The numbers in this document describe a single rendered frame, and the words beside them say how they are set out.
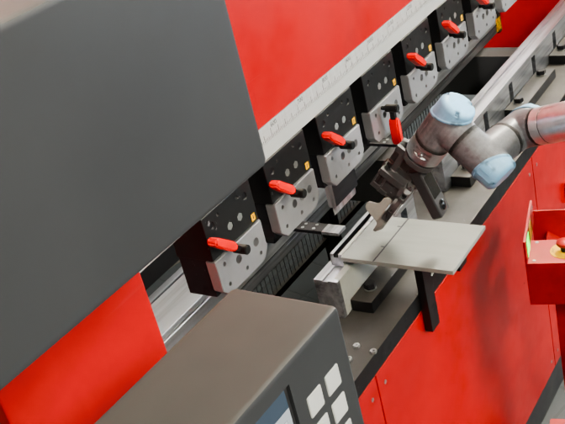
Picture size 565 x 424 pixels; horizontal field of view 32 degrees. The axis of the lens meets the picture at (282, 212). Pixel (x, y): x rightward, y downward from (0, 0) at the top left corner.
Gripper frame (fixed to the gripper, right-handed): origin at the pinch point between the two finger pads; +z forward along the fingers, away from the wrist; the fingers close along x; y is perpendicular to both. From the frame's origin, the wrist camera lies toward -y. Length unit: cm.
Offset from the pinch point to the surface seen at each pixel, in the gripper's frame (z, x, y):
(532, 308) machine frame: 46, -60, -46
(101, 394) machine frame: -36, 97, 11
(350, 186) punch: 0.5, -2.5, 11.0
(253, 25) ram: -37, 22, 39
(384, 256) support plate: 2.7, 5.9, -4.4
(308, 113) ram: -19.7, 10.9, 24.1
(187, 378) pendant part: -72, 111, 0
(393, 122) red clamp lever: -10.6, -15.4, 12.4
